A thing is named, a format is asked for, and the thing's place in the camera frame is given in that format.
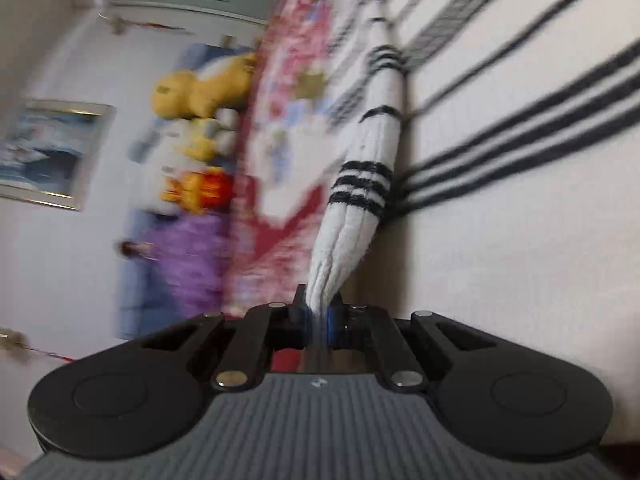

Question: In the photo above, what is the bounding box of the white cat plush toy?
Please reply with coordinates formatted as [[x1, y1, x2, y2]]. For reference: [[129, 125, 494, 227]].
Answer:
[[127, 125, 181, 211]]

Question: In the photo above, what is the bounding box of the striped white sweater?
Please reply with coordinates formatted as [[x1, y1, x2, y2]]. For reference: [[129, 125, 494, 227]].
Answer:
[[300, 0, 640, 451]]

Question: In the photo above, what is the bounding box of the purple cloth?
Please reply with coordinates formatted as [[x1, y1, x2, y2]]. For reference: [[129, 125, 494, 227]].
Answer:
[[135, 212, 236, 316]]

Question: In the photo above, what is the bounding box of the large yellow plush toy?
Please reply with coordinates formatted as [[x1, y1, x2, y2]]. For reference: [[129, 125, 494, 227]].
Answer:
[[151, 52, 258, 121]]

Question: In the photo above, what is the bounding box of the small yellow plush toy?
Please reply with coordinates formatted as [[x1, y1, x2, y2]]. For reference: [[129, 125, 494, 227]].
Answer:
[[170, 107, 241, 161]]

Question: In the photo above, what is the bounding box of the framed picture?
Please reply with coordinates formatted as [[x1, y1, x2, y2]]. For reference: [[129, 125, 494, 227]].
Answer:
[[0, 100, 117, 211]]

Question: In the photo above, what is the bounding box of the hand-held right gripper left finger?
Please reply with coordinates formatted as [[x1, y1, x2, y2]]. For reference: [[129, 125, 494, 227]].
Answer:
[[142, 285, 308, 393]]

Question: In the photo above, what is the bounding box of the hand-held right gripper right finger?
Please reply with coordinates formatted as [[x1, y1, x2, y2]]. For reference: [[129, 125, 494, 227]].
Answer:
[[327, 292, 496, 393]]

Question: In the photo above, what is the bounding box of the red floral blanket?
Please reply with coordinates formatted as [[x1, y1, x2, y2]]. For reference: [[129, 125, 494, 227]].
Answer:
[[220, 0, 416, 321]]

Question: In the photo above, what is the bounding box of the red string wall ornament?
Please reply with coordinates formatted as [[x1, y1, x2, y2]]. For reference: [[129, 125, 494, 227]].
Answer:
[[0, 327, 76, 363], [97, 12, 193, 36]]

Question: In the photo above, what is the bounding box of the red orange plush toy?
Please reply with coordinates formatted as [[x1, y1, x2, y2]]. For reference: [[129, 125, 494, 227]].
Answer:
[[160, 167, 236, 216]]

